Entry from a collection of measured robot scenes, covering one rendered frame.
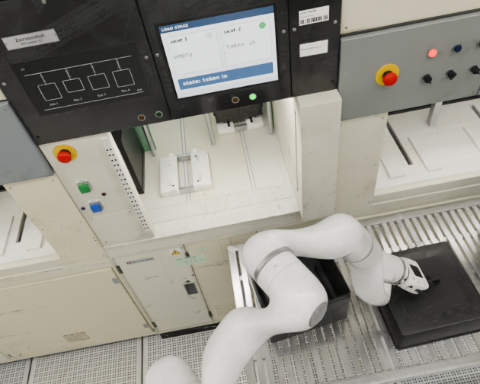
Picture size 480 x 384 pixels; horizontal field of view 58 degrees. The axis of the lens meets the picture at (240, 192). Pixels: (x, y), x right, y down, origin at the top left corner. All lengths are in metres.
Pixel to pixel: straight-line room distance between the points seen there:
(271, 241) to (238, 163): 0.96
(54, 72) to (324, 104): 0.72
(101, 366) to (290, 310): 1.75
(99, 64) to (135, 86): 0.10
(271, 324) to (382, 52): 0.78
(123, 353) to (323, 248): 1.73
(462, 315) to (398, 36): 0.85
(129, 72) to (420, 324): 1.11
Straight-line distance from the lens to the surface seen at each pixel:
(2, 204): 2.15
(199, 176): 1.79
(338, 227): 0.93
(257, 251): 0.92
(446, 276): 1.58
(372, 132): 1.47
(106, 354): 2.53
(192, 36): 1.14
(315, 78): 1.27
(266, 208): 1.68
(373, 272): 1.17
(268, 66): 1.21
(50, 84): 1.24
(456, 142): 2.00
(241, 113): 1.94
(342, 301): 1.43
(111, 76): 1.20
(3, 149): 1.40
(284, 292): 0.88
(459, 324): 1.52
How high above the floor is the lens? 2.17
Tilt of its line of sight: 48 degrees down
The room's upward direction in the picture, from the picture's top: 10 degrees counter-clockwise
